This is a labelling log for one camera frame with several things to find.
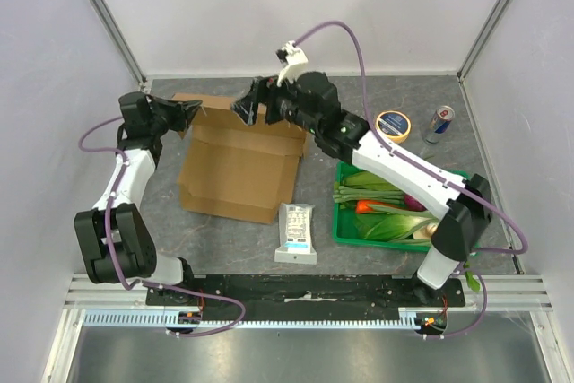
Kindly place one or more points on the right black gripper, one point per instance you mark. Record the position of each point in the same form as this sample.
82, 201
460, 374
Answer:
262, 102

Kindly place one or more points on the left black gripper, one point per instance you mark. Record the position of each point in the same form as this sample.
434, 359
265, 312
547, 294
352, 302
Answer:
183, 111

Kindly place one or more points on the brown cardboard box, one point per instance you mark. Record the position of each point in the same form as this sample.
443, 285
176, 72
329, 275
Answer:
236, 171

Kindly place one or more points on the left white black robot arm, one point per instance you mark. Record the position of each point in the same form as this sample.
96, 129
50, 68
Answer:
115, 244

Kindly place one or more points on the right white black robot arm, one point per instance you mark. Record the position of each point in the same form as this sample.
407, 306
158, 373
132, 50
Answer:
311, 103

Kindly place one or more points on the green bean bundle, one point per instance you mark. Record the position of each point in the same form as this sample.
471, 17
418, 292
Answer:
346, 195

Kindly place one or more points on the white plastic packet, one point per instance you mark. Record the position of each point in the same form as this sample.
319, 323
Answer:
295, 235

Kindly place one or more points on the yellow tape roll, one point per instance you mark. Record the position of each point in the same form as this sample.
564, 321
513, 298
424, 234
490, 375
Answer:
394, 125

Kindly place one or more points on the orange carrot piece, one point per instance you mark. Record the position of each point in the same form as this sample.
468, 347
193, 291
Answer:
366, 206

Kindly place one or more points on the green plastic tray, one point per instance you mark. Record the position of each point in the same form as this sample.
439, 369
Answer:
344, 231

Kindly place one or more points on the leafy green vegetable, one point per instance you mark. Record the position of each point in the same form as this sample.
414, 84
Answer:
389, 223

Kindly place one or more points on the purple onion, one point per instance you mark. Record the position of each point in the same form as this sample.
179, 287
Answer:
413, 204

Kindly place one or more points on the blue silver drink can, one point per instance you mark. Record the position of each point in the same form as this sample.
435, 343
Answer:
439, 124

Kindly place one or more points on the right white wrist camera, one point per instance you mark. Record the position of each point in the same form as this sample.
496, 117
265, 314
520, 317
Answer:
294, 62

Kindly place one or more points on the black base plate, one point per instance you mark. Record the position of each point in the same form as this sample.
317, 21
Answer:
384, 290

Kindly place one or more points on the left aluminium frame post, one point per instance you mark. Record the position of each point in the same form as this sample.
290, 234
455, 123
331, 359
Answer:
119, 41

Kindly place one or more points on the aluminium frame post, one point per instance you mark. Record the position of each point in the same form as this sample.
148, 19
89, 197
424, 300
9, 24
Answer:
119, 41
484, 35

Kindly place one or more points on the grey slotted cable duct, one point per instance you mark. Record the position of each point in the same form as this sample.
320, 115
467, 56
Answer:
173, 319

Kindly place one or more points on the right aluminium frame post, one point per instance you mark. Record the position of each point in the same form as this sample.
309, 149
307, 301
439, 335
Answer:
484, 35

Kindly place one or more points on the aluminium front rail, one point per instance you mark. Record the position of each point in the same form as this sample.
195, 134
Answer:
505, 293

